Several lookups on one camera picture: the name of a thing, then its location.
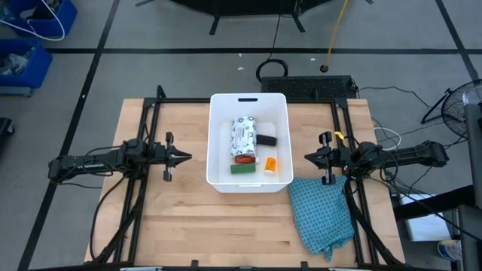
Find white cable beside table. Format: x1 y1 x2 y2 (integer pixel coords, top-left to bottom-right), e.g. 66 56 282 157
372 126 402 151

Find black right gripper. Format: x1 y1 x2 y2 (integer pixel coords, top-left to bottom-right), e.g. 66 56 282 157
304 132 354 185

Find black coiled cable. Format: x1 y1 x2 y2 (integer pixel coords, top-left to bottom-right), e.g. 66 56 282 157
255 14 289 84

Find black perforated box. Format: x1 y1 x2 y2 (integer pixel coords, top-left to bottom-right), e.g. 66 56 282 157
261 75 358 101

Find red liquid bottle white cap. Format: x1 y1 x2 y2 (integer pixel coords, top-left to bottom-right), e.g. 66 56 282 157
234 154 260 165

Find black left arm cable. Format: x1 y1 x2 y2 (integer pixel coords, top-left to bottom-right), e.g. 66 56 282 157
89 175 127 260

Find orange pill bottle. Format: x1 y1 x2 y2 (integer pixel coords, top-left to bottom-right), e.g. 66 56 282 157
263 157 278 177

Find blue storage bin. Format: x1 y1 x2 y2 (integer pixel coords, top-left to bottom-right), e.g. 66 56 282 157
0 38 53 90
5 0 79 38

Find green rectangular block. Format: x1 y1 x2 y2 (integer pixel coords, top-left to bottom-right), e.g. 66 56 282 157
230 163 257 175

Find black stand legs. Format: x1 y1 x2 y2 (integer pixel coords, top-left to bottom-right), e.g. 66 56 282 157
135 0 374 35

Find small black box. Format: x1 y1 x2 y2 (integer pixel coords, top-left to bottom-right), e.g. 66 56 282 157
256 133 278 147

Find yellow cable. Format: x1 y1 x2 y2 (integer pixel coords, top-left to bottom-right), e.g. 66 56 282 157
319 0 349 73

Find black metal table frame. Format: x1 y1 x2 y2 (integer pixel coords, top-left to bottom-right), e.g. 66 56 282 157
90 84 406 271

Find white looped cable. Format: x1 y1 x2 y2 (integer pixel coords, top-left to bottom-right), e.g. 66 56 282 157
0 0 66 41

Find white printed bandage pack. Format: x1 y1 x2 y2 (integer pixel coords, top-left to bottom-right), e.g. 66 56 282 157
230 114 258 159

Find grey upright post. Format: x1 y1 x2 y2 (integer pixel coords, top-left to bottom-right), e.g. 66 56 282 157
463 103 482 210

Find white perforated plastic basket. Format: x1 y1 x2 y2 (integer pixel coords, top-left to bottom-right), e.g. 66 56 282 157
206 93 295 193

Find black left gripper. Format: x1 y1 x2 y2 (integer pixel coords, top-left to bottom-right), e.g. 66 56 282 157
152 132 193 182

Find white box on floor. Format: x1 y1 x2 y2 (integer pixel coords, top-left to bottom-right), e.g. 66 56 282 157
398 193 453 242

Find black standing fan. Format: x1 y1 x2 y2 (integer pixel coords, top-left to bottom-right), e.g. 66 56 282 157
420 78 482 137

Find teal patterned cloth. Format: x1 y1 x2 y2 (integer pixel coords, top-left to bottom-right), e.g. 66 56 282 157
288 175 355 263

